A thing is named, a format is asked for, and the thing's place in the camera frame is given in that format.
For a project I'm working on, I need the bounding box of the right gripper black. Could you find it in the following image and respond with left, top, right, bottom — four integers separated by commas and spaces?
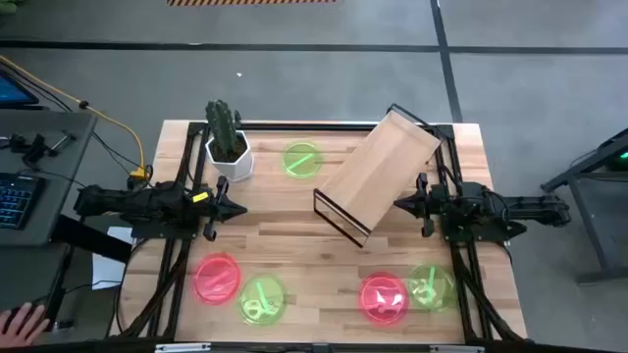
393, 172, 445, 238

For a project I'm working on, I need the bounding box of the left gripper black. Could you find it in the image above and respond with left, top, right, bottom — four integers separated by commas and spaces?
195, 176, 249, 241

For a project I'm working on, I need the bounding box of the translucent green plastic plate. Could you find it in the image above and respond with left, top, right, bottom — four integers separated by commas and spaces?
281, 141, 324, 180
406, 263, 457, 313
236, 273, 288, 327

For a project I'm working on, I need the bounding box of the white faceted plant pot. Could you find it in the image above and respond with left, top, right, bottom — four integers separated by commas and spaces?
204, 129, 255, 183

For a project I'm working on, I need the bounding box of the green cactus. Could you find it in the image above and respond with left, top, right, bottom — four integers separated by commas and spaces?
204, 99, 242, 161

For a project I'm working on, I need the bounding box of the white paper sheet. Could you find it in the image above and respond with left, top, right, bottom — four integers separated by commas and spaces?
91, 226, 134, 291

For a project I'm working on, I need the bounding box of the grey metal side table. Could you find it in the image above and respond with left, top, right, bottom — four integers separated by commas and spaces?
541, 127, 628, 286

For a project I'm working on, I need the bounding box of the black clamp tool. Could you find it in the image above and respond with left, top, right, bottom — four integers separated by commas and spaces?
8, 129, 79, 166

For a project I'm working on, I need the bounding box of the black device with green light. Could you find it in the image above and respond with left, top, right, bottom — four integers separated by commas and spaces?
606, 146, 628, 173

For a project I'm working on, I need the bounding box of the dark grey low desk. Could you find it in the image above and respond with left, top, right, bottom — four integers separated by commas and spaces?
0, 242, 71, 345

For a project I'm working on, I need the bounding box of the backlit black keyboard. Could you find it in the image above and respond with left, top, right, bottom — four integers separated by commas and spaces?
0, 172, 44, 230

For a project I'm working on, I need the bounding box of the person's hand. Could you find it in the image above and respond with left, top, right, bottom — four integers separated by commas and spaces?
0, 302, 51, 349

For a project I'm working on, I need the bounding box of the computer screen with black bezel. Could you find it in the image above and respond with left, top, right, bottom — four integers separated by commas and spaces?
0, 68, 40, 110

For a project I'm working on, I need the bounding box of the wooden shelf with black frame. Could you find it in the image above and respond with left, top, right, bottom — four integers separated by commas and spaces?
312, 103, 443, 249

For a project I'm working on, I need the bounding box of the black aluminium rig frame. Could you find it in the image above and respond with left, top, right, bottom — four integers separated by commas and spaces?
117, 121, 529, 344

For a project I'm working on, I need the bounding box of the silver metal bracket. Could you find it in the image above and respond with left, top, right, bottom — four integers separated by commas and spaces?
154, 342, 212, 353

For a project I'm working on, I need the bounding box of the yellow cable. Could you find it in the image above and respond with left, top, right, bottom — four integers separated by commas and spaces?
0, 54, 147, 173

